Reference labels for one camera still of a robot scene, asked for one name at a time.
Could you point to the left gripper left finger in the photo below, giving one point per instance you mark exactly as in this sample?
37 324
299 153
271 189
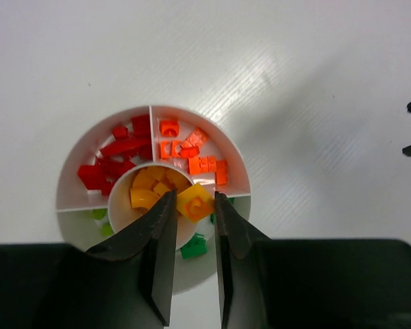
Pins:
125 281

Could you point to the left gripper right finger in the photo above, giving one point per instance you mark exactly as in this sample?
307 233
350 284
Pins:
308 283

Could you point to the dark green legos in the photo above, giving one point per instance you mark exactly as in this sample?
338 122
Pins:
192 237

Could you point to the yellow legos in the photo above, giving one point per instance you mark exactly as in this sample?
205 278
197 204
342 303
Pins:
150 183

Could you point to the red legos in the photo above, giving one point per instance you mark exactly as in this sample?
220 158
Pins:
128 141

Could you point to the orange legos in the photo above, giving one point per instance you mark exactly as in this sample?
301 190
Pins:
191 150

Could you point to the yellow orange lego group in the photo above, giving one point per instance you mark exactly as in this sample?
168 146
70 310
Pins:
195 203

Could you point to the white round divided container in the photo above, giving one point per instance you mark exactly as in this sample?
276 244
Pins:
73 200

